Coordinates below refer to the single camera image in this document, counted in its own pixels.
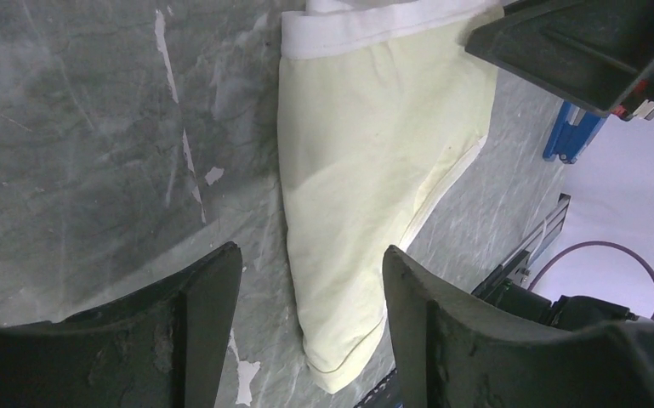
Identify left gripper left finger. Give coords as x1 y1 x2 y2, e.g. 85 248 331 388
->
0 242 242 407

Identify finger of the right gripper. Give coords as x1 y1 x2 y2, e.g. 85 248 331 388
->
465 0 654 119

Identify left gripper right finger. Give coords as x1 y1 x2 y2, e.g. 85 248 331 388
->
383 246 654 407

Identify cream yellow cloth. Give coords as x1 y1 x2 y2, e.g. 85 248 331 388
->
277 1 503 394

